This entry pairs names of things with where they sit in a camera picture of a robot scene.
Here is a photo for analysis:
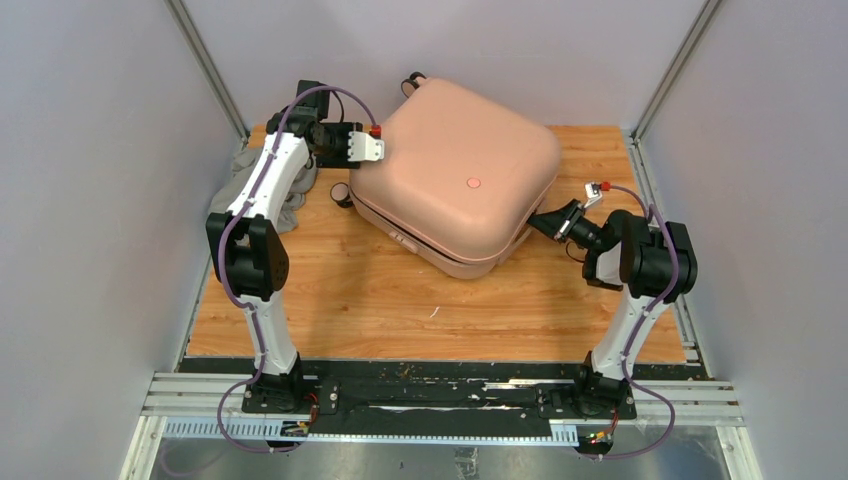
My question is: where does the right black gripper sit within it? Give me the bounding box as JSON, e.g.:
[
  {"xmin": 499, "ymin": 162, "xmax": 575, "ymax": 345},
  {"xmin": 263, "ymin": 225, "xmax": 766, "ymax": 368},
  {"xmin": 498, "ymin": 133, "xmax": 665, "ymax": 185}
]
[{"xmin": 525, "ymin": 199, "xmax": 605, "ymax": 253}]

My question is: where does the pink suitcase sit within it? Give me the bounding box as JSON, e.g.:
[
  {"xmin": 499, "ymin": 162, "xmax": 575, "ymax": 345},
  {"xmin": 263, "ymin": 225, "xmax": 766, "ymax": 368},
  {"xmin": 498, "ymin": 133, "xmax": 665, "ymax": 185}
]
[{"xmin": 348, "ymin": 72, "xmax": 561, "ymax": 279}]

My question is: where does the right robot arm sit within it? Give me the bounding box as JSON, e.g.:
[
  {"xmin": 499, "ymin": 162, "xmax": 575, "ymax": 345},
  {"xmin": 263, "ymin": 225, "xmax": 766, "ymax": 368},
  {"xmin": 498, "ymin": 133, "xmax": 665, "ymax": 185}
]
[{"xmin": 528, "ymin": 200, "xmax": 698, "ymax": 418}]

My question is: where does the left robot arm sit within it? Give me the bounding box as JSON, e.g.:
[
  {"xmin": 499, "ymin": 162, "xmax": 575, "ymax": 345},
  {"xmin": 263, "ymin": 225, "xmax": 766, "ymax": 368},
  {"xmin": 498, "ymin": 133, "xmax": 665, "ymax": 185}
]
[{"xmin": 206, "ymin": 80, "xmax": 363, "ymax": 413}]

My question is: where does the grey cloth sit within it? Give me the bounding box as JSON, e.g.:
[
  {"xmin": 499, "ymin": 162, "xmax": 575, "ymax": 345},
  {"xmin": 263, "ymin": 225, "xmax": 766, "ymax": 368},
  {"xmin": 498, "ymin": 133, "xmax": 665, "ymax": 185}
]
[{"xmin": 207, "ymin": 138, "xmax": 318, "ymax": 233}]

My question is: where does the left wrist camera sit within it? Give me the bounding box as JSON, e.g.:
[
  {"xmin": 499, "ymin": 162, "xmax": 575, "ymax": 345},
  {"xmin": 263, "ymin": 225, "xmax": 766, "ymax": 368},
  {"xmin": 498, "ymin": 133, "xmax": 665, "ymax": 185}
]
[{"xmin": 347, "ymin": 131, "xmax": 385, "ymax": 163}]

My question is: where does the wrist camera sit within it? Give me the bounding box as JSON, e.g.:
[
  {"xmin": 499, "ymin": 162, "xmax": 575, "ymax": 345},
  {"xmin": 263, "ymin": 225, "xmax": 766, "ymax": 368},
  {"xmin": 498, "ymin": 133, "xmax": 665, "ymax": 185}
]
[
  {"xmin": 347, "ymin": 131, "xmax": 385, "ymax": 163},
  {"xmin": 582, "ymin": 182, "xmax": 603, "ymax": 212}
]

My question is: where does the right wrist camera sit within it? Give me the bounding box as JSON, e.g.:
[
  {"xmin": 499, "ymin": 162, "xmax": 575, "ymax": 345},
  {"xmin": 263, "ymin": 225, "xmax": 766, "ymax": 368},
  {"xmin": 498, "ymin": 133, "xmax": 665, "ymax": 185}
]
[{"xmin": 582, "ymin": 182, "xmax": 603, "ymax": 212}]

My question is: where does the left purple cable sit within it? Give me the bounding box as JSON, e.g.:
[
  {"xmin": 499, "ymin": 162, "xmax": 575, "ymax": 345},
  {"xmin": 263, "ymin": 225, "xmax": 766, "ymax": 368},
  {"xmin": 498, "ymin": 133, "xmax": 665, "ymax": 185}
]
[{"xmin": 215, "ymin": 84, "xmax": 382, "ymax": 455}]

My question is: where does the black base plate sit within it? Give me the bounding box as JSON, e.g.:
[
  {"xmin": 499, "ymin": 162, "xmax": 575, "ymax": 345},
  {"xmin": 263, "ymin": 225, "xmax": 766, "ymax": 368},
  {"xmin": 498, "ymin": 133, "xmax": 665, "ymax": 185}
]
[{"xmin": 242, "ymin": 360, "xmax": 636, "ymax": 439}]

